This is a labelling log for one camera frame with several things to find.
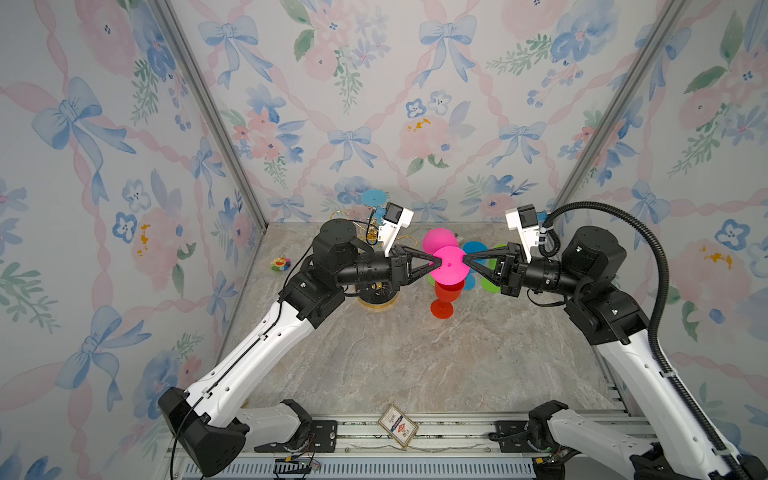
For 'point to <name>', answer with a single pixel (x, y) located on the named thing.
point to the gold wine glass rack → (375, 295)
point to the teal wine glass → (376, 199)
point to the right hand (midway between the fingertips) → (466, 258)
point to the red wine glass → (442, 308)
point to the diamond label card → (400, 426)
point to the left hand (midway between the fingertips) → (441, 262)
